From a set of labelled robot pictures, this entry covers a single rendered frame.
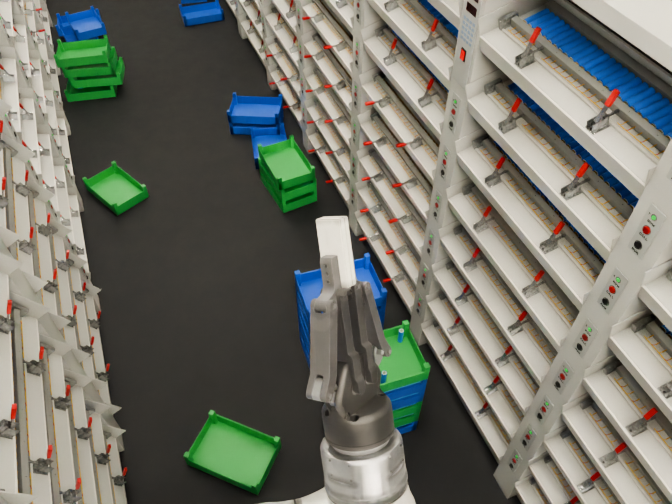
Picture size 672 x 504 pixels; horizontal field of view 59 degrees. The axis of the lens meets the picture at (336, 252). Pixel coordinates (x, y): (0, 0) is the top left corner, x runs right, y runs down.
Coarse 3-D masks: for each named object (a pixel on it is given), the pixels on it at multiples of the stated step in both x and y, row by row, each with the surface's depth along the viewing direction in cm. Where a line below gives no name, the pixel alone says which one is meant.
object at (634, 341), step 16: (624, 320) 131; (640, 320) 132; (656, 320) 134; (624, 336) 134; (640, 336) 132; (656, 336) 130; (624, 352) 132; (640, 352) 131; (656, 352) 130; (640, 368) 129; (656, 368) 128; (640, 384) 131; (656, 384) 126; (656, 400) 127
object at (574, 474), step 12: (552, 432) 173; (564, 432) 174; (552, 444) 176; (564, 444) 175; (576, 444) 174; (552, 456) 176; (564, 456) 173; (564, 468) 171; (576, 468) 170; (588, 468) 170; (576, 480) 169; (600, 480) 167; (576, 492) 168; (588, 492) 166
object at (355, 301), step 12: (360, 288) 61; (348, 300) 61; (360, 300) 61; (360, 312) 61; (360, 324) 61; (360, 336) 61; (360, 348) 61; (372, 348) 62; (372, 360) 62; (372, 372) 62
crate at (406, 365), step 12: (408, 324) 208; (396, 336) 213; (408, 336) 211; (396, 348) 210; (408, 348) 210; (384, 360) 207; (396, 360) 207; (408, 360) 207; (420, 360) 204; (396, 372) 204; (408, 372) 204; (420, 372) 198; (384, 384) 195; (396, 384) 198; (408, 384) 201
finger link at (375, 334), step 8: (368, 288) 62; (368, 296) 62; (368, 304) 62; (368, 312) 63; (376, 312) 63; (368, 320) 63; (376, 320) 63; (368, 328) 64; (376, 328) 63; (368, 336) 64; (376, 336) 64; (384, 336) 65; (376, 344) 64; (384, 344) 65; (384, 352) 65
